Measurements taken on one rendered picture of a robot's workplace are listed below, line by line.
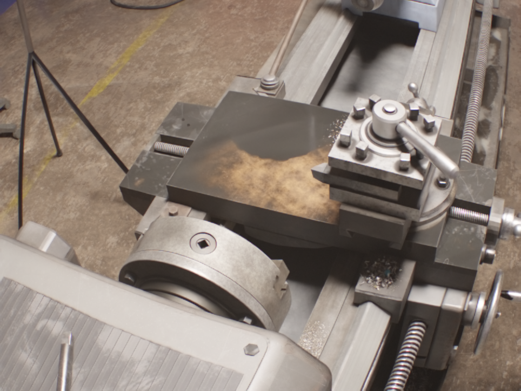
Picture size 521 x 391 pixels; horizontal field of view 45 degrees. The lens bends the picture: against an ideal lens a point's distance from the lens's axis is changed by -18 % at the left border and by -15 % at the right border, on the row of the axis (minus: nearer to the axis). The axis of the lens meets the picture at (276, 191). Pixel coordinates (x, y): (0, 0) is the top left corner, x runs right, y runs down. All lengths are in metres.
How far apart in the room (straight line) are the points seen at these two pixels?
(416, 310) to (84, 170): 1.90
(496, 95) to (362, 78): 0.73
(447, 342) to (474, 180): 0.36
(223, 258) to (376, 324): 0.45
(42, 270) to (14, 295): 0.06
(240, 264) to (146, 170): 0.67
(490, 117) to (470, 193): 1.00
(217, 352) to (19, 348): 0.24
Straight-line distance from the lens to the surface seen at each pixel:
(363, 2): 1.71
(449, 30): 2.09
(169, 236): 1.00
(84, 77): 3.60
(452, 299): 1.42
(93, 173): 2.97
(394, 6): 2.08
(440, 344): 1.53
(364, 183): 1.21
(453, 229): 1.44
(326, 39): 2.00
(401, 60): 2.14
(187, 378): 0.70
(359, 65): 2.09
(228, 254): 0.97
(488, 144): 2.37
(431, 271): 1.41
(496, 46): 2.91
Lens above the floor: 1.95
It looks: 46 degrees down
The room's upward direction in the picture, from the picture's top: 6 degrees counter-clockwise
